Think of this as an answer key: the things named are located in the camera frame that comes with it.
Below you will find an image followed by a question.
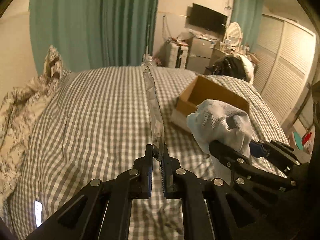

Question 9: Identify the white cloth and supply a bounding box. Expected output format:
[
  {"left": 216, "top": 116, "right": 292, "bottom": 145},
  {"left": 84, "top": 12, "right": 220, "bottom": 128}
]
[{"left": 186, "top": 99, "right": 254, "bottom": 159}]

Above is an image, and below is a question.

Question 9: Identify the clear plastic bag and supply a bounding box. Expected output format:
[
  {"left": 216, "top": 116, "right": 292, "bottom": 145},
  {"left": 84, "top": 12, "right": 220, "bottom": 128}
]
[{"left": 142, "top": 64, "right": 165, "bottom": 162}]

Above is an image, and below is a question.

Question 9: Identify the brown cardboard box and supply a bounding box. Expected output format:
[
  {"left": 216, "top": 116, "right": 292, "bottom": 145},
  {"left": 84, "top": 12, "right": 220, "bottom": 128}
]
[{"left": 170, "top": 75, "right": 249, "bottom": 133}]

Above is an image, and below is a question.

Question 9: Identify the grey checkered bed sheet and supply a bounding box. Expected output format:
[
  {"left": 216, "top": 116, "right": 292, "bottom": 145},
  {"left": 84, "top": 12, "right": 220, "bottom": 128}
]
[{"left": 3, "top": 67, "right": 289, "bottom": 239}]

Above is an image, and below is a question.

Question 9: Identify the black bag on chair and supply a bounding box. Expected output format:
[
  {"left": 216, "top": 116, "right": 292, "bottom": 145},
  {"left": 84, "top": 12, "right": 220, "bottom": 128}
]
[{"left": 204, "top": 56, "right": 247, "bottom": 81}]

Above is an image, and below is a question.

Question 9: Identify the white garment on chair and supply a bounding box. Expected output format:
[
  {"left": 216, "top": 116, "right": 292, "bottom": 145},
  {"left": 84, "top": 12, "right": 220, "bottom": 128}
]
[{"left": 240, "top": 55, "right": 254, "bottom": 85}]

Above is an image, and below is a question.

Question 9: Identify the white louvered wardrobe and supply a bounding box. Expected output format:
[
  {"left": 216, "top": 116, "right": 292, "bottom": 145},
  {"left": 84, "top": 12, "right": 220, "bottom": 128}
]
[{"left": 253, "top": 14, "right": 316, "bottom": 124}]

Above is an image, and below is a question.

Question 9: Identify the grey mini fridge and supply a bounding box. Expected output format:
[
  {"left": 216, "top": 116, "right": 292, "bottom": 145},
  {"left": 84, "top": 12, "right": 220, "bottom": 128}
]
[{"left": 185, "top": 37, "right": 214, "bottom": 74}]

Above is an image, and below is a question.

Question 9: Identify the round white vanity mirror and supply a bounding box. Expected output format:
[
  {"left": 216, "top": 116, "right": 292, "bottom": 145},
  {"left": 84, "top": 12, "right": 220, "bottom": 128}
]
[{"left": 225, "top": 22, "right": 243, "bottom": 47}]

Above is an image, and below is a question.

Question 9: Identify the floral patterned blanket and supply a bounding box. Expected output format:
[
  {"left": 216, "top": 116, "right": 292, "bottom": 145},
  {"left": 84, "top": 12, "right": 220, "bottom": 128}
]
[{"left": 1, "top": 72, "right": 60, "bottom": 202}]

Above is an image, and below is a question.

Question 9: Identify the green curtain by wardrobe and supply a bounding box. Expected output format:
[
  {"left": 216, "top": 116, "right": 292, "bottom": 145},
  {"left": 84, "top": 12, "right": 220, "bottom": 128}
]
[{"left": 231, "top": 0, "right": 264, "bottom": 51}]

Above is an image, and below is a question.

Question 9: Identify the green curtain large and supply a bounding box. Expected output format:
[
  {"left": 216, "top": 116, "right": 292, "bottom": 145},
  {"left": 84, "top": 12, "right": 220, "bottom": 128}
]
[{"left": 29, "top": 0, "right": 158, "bottom": 73}]

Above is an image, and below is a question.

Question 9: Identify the black wall television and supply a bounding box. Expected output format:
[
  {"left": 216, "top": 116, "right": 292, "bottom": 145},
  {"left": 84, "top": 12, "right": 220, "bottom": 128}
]
[{"left": 188, "top": 3, "right": 227, "bottom": 35}]

